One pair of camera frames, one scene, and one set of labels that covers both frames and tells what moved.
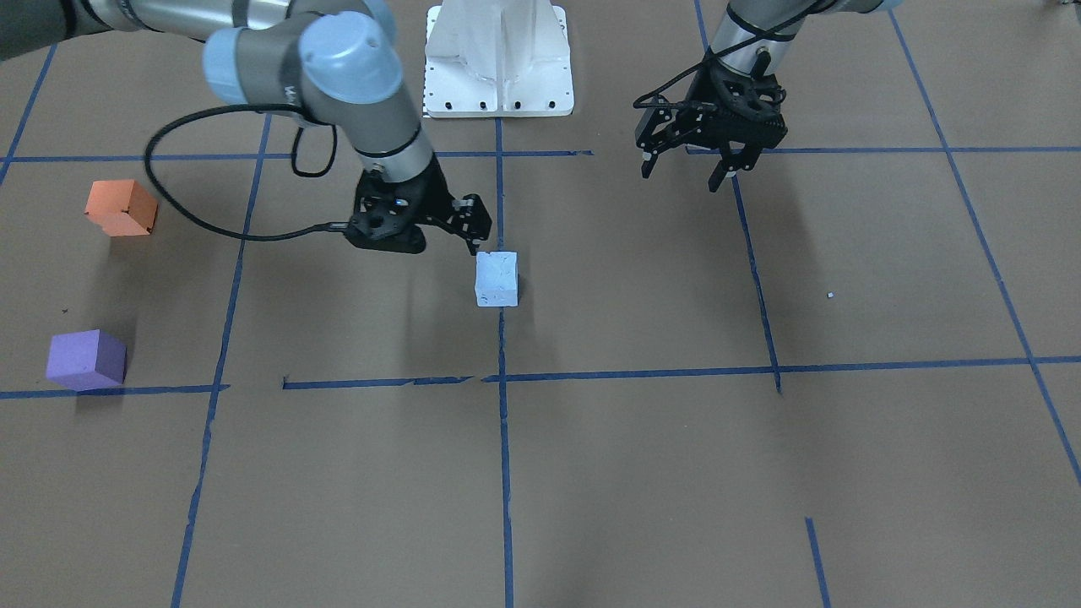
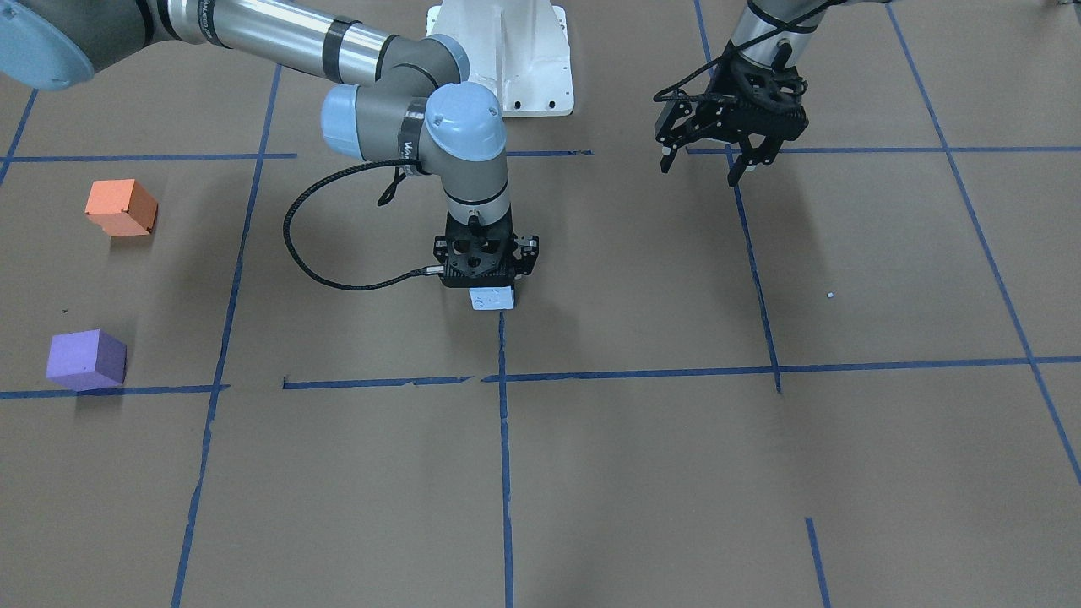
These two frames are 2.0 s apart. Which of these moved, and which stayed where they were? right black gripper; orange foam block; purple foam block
Moved: right black gripper
Stayed: orange foam block; purple foam block
